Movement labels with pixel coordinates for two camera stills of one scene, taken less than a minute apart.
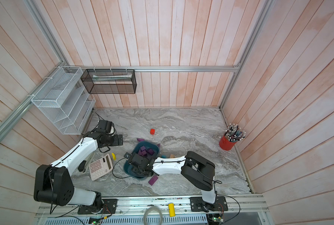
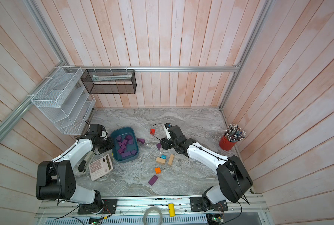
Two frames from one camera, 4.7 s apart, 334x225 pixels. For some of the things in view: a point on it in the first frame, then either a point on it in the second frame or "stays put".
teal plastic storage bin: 145,148 → 126,147
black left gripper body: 114,140 → 105,145
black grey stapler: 83,165 stays put
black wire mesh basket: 110,81 stays put
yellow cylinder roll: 171,208 stays put
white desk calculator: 100,167 stays put
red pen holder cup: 233,134 stays put
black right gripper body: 140,172 → 169,144
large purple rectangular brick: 153,180 stays put
